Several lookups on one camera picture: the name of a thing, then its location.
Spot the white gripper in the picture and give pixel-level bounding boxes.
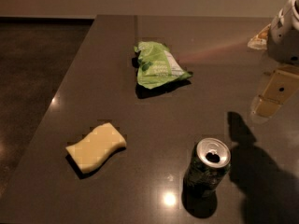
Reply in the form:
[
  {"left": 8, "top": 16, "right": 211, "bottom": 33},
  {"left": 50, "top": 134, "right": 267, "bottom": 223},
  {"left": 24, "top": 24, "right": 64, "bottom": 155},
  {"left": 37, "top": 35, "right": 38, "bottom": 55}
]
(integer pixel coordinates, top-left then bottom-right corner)
[{"left": 248, "top": 0, "right": 299, "bottom": 122}]

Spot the yellow sponge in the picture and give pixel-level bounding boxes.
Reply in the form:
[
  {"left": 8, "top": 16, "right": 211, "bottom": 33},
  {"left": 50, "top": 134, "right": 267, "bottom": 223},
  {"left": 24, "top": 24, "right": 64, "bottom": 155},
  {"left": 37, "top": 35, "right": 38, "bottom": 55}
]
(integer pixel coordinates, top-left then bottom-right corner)
[{"left": 65, "top": 122, "right": 127, "bottom": 174}]

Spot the green soda can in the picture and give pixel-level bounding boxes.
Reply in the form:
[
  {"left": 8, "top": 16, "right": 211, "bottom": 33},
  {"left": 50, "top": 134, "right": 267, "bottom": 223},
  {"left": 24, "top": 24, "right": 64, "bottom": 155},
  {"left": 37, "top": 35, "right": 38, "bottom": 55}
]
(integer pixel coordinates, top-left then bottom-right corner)
[{"left": 183, "top": 137, "right": 232, "bottom": 200}]

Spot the green chip bag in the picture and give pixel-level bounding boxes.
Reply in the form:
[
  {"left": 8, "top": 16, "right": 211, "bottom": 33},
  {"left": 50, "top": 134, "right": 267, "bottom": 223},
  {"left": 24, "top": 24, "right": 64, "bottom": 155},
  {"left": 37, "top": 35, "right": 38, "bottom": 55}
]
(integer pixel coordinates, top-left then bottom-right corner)
[{"left": 135, "top": 41, "right": 192, "bottom": 90}]

